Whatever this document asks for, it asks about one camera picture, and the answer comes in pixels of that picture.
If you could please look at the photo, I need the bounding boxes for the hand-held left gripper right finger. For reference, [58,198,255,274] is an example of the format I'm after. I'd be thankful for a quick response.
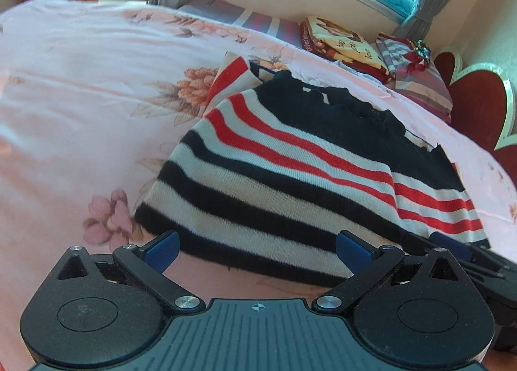
[311,230,466,314]

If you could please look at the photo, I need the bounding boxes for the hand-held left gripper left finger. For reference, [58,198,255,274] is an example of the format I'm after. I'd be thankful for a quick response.
[54,229,206,317]

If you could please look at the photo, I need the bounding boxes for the striped pillow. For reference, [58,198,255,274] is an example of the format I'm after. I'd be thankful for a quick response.
[375,32,455,123]

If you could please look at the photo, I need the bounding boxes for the folded yellow red blanket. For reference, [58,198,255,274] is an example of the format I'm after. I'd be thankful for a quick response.
[299,16,394,83]

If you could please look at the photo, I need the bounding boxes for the striped bed sheet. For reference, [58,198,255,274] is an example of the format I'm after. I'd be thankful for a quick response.
[175,0,308,48]

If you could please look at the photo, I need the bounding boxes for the red heart-shaped headboard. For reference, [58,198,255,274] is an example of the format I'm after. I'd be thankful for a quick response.
[432,46,515,154]

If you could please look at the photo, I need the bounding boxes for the light blue cloth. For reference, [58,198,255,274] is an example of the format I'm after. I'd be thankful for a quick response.
[329,59,376,80]

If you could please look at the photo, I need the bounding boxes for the striped knit sweater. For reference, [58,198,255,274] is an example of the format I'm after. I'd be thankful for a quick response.
[134,52,491,287]

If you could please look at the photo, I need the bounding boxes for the red decorative bow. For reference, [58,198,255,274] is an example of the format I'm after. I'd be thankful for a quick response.
[406,37,435,70]

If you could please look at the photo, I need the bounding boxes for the pink floral bedspread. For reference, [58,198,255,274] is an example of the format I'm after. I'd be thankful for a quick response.
[0,0,517,371]

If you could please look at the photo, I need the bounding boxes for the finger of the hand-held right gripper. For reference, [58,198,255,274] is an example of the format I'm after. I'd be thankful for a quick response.
[406,231,517,285]

